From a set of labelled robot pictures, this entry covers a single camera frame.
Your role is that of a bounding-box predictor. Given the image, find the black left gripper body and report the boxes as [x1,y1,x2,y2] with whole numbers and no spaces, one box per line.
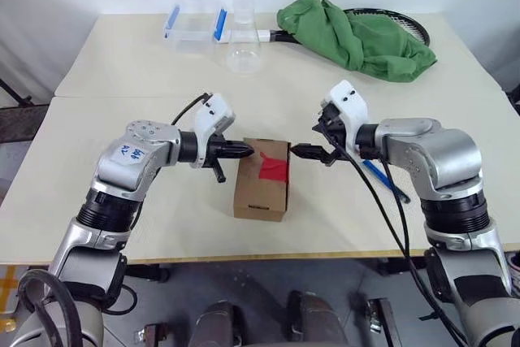
[206,138,228,184]

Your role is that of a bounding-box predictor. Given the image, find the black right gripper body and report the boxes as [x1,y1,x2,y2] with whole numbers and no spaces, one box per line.
[318,103,347,148]

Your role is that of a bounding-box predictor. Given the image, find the brown cardboard box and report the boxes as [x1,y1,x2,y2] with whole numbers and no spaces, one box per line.
[233,137,293,223]

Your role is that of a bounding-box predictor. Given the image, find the red tape strip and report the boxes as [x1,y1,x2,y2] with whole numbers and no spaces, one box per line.
[255,151,290,183]

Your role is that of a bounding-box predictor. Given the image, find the blue pen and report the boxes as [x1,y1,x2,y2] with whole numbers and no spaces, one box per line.
[362,158,411,204]

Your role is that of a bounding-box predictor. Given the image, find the green cloth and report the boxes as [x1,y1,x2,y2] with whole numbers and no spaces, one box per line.
[275,0,439,85]

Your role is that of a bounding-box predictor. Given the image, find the clear glass conical flask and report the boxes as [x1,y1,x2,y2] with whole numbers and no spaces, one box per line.
[225,0,263,76]

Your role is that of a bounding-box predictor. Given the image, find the black racket white grip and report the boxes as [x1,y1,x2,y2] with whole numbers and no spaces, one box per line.
[258,7,431,49]

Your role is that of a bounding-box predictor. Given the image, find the clear plastic container blue clips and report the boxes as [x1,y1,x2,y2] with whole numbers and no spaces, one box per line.
[162,0,229,53]

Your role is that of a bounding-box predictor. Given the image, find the dark rounded shape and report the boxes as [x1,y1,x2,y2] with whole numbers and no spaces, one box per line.
[193,300,245,347]
[286,289,347,347]

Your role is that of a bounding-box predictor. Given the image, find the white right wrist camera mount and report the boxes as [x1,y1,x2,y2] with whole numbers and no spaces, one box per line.
[319,80,371,149]

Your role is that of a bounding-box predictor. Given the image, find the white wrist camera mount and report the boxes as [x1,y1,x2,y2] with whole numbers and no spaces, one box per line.
[319,80,371,149]
[190,93,238,169]

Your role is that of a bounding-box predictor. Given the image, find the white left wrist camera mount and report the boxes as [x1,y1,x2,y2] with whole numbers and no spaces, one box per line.
[190,93,238,169]

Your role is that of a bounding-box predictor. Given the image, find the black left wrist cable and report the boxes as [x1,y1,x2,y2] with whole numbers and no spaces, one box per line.
[169,92,215,125]

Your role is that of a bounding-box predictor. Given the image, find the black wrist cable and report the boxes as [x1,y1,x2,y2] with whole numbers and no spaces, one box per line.
[169,92,215,125]
[318,117,472,347]

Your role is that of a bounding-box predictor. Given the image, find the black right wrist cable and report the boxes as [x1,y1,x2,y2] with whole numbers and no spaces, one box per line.
[318,117,472,347]

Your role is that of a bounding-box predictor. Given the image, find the black metal table frame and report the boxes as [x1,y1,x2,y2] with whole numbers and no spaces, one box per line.
[0,77,33,109]

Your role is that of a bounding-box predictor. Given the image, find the thick black looped cable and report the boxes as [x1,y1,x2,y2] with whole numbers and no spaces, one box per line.
[15,268,85,347]

